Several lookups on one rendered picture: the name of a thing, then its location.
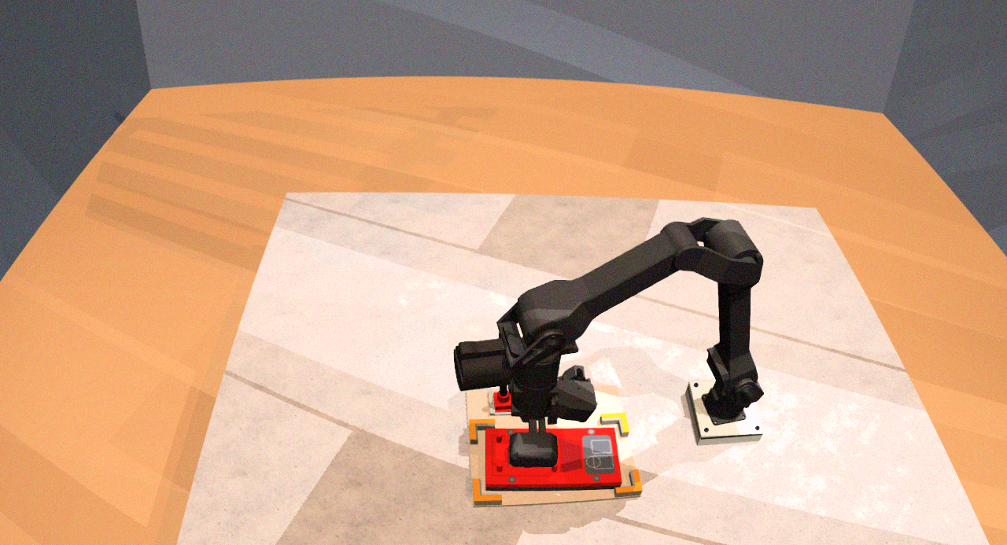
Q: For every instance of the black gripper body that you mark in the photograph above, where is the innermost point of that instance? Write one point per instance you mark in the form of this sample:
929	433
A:
533	449

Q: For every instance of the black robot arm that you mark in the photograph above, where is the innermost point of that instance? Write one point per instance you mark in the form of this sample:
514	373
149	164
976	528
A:
554	315

